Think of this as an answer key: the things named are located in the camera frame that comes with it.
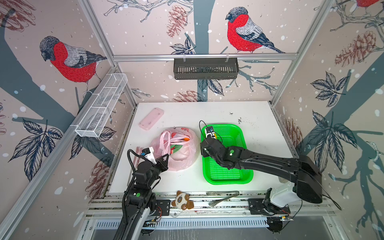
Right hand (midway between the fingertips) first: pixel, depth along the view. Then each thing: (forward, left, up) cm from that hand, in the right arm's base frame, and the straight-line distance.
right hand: (202, 145), depth 80 cm
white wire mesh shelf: (+13, +55, +18) cm, 59 cm away
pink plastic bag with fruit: (0, +11, +1) cm, 11 cm away
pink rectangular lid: (+29, +39, -12) cm, 50 cm away
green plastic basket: (-9, -7, -16) cm, 20 cm away
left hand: (-6, +18, -1) cm, 19 cm away
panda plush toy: (-25, +10, -13) cm, 30 cm away
